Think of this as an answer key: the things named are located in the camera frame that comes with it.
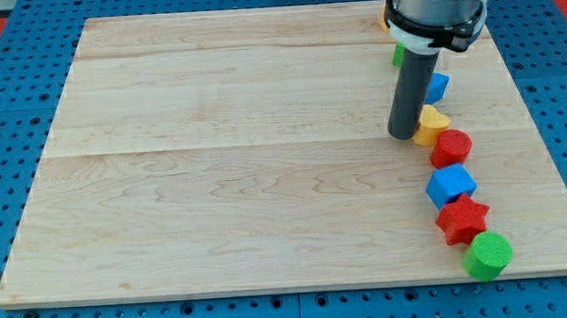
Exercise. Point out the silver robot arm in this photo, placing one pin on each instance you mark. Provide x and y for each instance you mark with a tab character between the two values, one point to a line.
427	26

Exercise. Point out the yellow heart block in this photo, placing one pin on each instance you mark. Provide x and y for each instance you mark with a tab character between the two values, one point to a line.
430	125

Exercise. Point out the blue triangle block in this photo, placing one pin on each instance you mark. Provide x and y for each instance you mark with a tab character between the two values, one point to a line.
437	88

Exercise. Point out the wooden board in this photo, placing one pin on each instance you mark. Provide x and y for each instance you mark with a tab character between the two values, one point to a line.
227	153

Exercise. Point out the small green block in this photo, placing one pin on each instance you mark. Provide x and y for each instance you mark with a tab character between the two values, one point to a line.
399	54

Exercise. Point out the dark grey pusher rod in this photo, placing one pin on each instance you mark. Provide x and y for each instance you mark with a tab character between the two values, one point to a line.
410	93

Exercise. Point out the blue cube block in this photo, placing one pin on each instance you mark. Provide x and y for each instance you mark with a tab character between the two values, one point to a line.
447	184

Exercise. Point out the small yellow block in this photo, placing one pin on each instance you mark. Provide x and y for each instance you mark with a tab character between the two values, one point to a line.
383	21

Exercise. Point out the red cylinder block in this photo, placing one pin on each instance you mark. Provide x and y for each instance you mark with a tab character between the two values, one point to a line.
453	146

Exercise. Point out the red star block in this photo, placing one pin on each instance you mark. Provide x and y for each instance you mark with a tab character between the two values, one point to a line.
462	220

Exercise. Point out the green cylinder block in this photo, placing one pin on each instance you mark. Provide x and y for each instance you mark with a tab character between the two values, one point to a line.
488	254

